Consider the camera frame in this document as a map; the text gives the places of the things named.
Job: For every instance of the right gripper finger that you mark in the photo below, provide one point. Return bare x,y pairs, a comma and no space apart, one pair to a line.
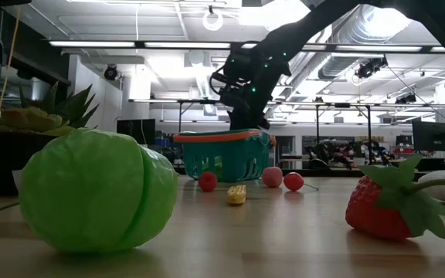
259,120
240,120

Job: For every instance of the pink toy peach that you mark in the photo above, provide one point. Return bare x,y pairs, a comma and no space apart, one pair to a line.
272,177

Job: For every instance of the small red toy tomato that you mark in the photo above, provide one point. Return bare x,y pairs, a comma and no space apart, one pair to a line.
208,181

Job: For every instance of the red toy cherry tomato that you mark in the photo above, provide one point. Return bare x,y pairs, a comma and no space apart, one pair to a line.
293,181

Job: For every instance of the red toy strawberry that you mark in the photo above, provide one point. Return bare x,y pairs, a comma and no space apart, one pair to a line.
373,212

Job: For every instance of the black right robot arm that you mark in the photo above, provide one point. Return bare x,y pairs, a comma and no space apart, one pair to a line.
307,23

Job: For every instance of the teal basket with orange rim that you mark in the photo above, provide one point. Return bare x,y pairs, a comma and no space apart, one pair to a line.
230,152

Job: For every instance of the yellow toy corn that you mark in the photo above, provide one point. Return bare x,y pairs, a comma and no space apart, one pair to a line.
236,195

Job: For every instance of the overhead LED light bar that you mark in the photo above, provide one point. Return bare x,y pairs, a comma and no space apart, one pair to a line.
187,45

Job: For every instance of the black monitor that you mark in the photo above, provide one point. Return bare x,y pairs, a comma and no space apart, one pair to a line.
433,137
135,131

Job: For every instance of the green toy cabbage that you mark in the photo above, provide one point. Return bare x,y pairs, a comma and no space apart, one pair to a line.
91,189

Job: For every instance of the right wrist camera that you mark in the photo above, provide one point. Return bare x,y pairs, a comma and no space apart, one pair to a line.
236,65

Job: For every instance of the background workstation frame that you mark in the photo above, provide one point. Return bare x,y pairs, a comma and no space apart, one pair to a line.
317,127

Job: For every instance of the black metal table frame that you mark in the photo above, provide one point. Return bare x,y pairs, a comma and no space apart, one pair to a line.
323,172

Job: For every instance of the black ceiling camera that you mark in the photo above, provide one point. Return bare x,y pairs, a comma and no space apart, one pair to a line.
406,99
369,68
110,72

